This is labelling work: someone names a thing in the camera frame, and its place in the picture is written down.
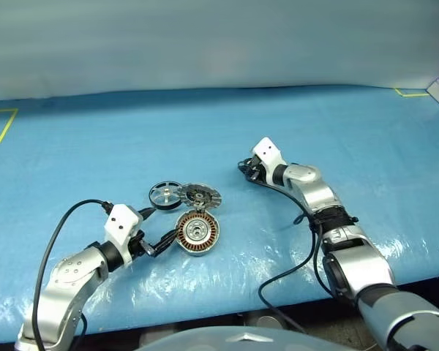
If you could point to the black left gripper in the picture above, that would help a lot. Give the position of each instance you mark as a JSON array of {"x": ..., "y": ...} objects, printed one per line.
[{"x": 139, "y": 245}]

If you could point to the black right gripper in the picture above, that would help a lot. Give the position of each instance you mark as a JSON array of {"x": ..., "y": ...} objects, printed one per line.
[{"x": 259, "y": 169}]

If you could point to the black spoked rotor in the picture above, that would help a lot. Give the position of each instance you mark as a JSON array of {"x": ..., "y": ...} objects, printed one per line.
[{"x": 165, "y": 195}]

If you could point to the round silver motor lid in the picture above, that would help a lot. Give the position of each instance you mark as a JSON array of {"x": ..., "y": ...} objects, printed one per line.
[{"x": 205, "y": 195}]

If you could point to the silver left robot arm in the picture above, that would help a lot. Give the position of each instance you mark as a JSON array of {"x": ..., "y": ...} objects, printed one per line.
[{"x": 69, "y": 278}]

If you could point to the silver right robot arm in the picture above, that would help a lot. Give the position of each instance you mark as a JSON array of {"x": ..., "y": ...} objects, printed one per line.
[{"x": 362, "y": 263}]

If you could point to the blue table cover sheet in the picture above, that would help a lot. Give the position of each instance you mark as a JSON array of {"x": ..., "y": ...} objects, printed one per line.
[{"x": 95, "y": 153}]

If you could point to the grey round disc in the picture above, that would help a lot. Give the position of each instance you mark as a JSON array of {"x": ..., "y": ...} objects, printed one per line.
[{"x": 267, "y": 321}]

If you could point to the yellow tape outline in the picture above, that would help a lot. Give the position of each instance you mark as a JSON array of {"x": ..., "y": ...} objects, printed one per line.
[{"x": 8, "y": 125}]

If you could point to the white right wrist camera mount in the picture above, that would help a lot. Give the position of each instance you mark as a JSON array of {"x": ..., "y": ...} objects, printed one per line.
[{"x": 269, "y": 151}]

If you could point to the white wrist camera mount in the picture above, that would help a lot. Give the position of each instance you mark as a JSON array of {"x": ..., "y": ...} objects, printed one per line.
[
  {"x": 269, "y": 151},
  {"x": 120, "y": 223}
]

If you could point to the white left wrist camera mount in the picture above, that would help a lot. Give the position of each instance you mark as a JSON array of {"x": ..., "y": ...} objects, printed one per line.
[{"x": 120, "y": 223}]

